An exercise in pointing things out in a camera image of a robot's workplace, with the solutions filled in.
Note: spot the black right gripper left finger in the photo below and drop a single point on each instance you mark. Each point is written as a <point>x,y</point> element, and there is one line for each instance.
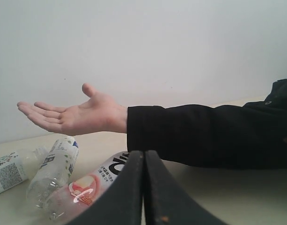
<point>121,204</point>

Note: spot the black sleeved forearm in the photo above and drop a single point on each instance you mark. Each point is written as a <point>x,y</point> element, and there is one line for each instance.
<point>252,136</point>

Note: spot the white floral label bottle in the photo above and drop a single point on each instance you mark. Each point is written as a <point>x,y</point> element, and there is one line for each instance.
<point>19,166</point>

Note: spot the person's open bare hand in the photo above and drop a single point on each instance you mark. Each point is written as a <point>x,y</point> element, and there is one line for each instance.
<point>101,113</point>

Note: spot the clear bottle blue label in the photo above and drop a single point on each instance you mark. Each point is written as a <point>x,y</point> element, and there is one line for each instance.
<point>54,172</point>

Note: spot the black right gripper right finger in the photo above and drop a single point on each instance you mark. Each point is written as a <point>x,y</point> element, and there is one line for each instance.
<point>165,202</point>

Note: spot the pink peach label bottle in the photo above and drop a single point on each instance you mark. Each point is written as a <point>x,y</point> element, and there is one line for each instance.
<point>72,199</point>

